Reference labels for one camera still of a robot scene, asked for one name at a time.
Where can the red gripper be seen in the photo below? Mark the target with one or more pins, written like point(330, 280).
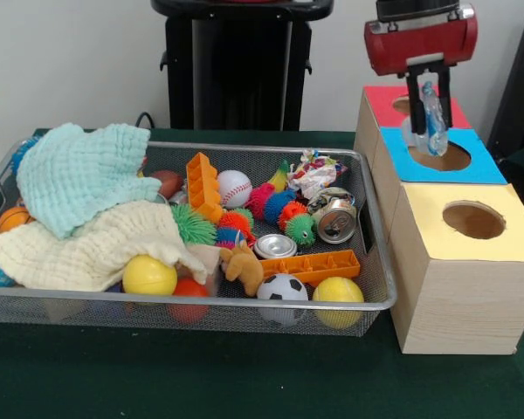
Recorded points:
point(419, 43)

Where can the mint green cloth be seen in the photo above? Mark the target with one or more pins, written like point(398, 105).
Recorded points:
point(83, 174)

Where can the cream cloth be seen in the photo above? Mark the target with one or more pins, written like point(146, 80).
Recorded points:
point(83, 253)

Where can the wooden three-hole box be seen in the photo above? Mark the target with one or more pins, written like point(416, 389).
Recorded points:
point(463, 305)

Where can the silver mesh bin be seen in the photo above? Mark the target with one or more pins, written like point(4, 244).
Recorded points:
point(91, 312)

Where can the black office chair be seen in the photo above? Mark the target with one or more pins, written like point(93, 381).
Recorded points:
point(519, 87)

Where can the small tin can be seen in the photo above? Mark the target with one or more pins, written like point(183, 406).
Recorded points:
point(334, 216)

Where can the multicolour spiky caterpillar toy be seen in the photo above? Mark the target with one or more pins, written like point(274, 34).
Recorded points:
point(279, 205)

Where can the orange toy brick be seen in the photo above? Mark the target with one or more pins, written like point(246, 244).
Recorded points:
point(314, 264)

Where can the yellow plastic ball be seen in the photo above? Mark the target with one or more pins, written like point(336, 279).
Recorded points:
point(338, 293)
point(148, 277)

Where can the small soccer ball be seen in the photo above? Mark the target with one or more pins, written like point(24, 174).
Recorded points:
point(283, 288)

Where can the orange plastic tray block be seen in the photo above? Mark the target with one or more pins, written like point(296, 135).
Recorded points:
point(201, 187)

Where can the yellow-haired toy figure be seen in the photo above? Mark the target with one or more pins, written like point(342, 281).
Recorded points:
point(244, 266)

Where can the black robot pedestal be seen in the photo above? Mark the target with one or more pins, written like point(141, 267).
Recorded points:
point(240, 65)

